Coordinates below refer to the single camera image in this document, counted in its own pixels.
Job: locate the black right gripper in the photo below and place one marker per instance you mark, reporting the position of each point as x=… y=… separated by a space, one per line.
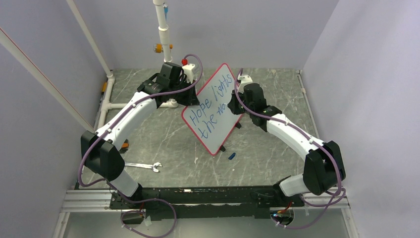
x=232 y=104

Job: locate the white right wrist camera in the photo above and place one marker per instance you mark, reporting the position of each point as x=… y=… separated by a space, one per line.
x=243 y=80

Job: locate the blue pole clip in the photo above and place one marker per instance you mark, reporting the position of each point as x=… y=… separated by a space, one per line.
x=165 y=8

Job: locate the white PVC pipe frame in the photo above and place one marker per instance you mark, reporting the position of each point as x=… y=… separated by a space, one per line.
x=52 y=41

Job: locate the black orange hex key set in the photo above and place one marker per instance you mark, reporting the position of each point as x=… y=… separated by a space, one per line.
x=125 y=144

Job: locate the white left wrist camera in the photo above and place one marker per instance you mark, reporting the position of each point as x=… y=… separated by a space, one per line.
x=190 y=70

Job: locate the silver open-end wrench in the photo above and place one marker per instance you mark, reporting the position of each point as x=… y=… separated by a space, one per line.
x=154 y=167

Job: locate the orange yellow pole clamp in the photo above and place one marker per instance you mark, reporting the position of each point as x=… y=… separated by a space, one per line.
x=158 y=48

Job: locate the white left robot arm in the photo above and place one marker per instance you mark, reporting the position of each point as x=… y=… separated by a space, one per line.
x=100 y=149

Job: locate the blue marker cap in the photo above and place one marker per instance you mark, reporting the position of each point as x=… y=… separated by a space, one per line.
x=232 y=156

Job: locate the pink-framed whiteboard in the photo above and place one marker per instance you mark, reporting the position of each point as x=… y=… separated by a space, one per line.
x=212 y=121

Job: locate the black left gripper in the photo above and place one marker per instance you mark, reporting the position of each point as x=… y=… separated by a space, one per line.
x=191 y=99

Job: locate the white PVC vertical pole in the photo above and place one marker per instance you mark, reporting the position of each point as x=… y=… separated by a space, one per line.
x=163 y=30

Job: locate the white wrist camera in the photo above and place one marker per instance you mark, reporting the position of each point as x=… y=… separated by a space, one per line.
x=243 y=80
x=190 y=70

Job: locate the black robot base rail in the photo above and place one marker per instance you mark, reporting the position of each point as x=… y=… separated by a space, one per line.
x=160 y=203

